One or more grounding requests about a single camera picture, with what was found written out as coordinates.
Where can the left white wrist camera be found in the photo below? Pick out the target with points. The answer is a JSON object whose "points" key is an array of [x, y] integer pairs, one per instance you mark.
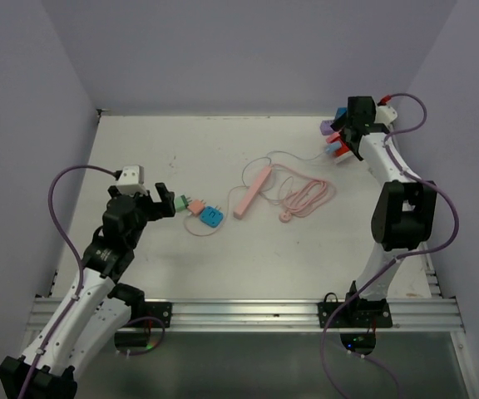
{"points": [[131, 180]]}

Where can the purple power strip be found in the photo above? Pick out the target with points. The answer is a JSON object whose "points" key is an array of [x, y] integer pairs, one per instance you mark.
{"points": [[326, 128]]}

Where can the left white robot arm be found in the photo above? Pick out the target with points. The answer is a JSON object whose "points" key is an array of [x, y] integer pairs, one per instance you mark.
{"points": [[96, 306]]}

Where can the salmon charger plug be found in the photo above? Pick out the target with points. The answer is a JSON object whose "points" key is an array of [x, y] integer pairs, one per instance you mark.
{"points": [[196, 207]]}

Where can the aluminium front rail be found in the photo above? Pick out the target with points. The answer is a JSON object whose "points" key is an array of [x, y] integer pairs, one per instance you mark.
{"points": [[414, 315]]}

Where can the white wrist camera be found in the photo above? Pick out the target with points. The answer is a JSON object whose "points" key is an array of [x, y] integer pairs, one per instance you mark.
{"points": [[131, 180], [385, 114]]}

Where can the light blue plug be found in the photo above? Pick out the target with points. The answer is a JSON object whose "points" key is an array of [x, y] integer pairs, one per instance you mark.
{"points": [[332, 147]]}

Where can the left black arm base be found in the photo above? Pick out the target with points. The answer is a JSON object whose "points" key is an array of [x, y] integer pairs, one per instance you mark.
{"points": [[145, 332]]}

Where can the pink power strip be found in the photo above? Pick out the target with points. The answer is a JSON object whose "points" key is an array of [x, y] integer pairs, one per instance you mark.
{"points": [[252, 192]]}

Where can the red cube adapter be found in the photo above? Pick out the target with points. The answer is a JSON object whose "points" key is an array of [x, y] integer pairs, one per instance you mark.
{"points": [[336, 137]]}

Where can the blue cube adapter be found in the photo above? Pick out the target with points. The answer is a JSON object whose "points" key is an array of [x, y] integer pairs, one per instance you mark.
{"points": [[340, 112]]}

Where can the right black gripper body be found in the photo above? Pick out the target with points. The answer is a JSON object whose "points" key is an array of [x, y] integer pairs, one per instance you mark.
{"points": [[348, 126]]}

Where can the green plug adapter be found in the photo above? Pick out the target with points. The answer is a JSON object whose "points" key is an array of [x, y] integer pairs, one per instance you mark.
{"points": [[182, 203]]}

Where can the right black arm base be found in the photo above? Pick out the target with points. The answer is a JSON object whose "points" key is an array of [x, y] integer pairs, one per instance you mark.
{"points": [[363, 316]]}

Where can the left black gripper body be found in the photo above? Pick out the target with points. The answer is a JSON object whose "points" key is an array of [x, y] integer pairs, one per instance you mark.
{"points": [[145, 210]]}

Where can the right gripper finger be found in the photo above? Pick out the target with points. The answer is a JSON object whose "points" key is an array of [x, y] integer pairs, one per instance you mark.
{"points": [[352, 140], [340, 123]]}

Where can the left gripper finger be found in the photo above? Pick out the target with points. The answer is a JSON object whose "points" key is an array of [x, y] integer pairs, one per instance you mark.
{"points": [[113, 191], [166, 205]]}

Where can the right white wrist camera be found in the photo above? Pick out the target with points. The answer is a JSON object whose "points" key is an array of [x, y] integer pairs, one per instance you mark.
{"points": [[385, 114]]}

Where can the blue plug adapter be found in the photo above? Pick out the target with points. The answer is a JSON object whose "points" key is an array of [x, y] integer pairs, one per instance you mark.
{"points": [[211, 216]]}

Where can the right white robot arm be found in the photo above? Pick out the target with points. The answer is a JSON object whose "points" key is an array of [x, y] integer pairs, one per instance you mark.
{"points": [[403, 215]]}

